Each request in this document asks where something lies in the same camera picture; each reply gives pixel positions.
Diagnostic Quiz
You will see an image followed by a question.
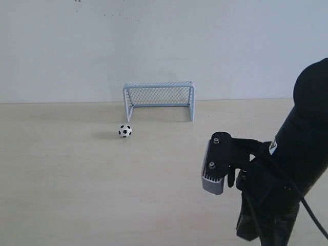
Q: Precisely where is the black and white soccer ball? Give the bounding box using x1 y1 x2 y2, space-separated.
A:
118 124 132 138

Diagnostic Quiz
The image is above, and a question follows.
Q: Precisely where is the small white soccer goal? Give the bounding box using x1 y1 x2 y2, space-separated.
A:
122 81 195 121

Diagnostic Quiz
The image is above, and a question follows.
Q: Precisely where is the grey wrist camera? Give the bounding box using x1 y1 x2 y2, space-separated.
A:
201 131 259 195

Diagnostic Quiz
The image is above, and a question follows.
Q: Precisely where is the black cable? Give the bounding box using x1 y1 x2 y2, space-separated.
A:
250 143 328 238

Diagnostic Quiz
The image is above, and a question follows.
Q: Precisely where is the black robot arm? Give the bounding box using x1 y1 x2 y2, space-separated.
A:
233 58 327 245

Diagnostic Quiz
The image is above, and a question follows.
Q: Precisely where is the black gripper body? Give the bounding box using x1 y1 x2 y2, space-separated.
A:
236 168 300 245

